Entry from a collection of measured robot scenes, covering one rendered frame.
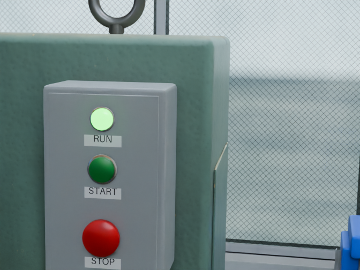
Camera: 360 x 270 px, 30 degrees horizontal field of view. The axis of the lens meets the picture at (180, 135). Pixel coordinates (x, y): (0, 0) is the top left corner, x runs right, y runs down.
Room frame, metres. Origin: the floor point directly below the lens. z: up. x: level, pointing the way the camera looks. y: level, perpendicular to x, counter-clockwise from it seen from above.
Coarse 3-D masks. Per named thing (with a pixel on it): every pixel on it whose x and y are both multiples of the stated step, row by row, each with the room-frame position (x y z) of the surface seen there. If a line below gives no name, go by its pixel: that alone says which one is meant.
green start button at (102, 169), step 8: (96, 160) 0.52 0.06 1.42; (104, 160) 0.52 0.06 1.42; (112, 160) 0.52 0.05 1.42; (88, 168) 0.52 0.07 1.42; (96, 168) 0.52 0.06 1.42; (104, 168) 0.51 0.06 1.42; (112, 168) 0.51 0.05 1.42; (96, 176) 0.52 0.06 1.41; (104, 176) 0.51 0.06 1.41; (112, 176) 0.52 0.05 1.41
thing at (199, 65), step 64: (0, 64) 0.60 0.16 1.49; (64, 64) 0.59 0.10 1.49; (128, 64) 0.58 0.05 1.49; (192, 64) 0.57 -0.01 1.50; (0, 128) 0.60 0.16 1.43; (192, 128) 0.57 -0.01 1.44; (0, 192) 0.60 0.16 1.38; (192, 192) 0.57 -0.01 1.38; (0, 256) 0.60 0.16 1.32; (192, 256) 0.57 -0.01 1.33
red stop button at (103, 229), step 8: (88, 224) 0.51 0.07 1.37; (96, 224) 0.51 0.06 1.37; (104, 224) 0.51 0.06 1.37; (112, 224) 0.51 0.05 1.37; (88, 232) 0.51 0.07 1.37; (96, 232) 0.51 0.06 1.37; (104, 232) 0.51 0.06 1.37; (112, 232) 0.51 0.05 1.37; (88, 240) 0.51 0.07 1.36; (96, 240) 0.51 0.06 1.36; (104, 240) 0.51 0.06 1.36; (112, 240) 0.51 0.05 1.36; (88, 248) 0.51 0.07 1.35; (96, 248) 0.51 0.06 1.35; (104, 248) 0.51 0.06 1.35; (112, 248) 0.51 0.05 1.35; (96, 256) 0.51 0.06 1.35; (104, 256) 0.51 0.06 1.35
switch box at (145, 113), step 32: (64, 96) 0.53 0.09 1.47; (96, 96) 0.52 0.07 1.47; (128, 96) 0.52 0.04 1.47; (160, 96) 0.52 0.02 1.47; (64, 128) 0.53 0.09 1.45; (128, 128) 0.52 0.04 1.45; (160, 128) 0.52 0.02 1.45; (64, 160) 0.53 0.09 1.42; (128, 160) 0.52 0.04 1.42; (160, 160) 0.52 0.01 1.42; (64, 192) 0.53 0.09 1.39; (128, 192) 0.52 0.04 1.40; (160, 192) 0.52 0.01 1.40; (64, 224) 0.53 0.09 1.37; (128, 224) 0.52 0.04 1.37; (160, 224) 0.52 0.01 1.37; (64, 256) 0.53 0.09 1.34; (128, 256) 0.52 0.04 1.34; (160, 256) 0.52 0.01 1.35
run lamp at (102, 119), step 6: (96, 108) 0.52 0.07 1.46; (102, 108) 0.52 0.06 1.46; (108, 108) 0.52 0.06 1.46; (96, 114) 0.52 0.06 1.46; (102, 114) 0.51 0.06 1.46; (108, 114) 0.51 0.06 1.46; (90, 120) 0.52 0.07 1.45; (96, 120) 0.52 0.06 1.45; (102, 120) 0.51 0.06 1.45; (108, 120) 0.51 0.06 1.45; (114, 120) 0.52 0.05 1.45; (96, 126) 0.52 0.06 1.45; (102, 126) 0.51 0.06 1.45; (108, 126) 0.52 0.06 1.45
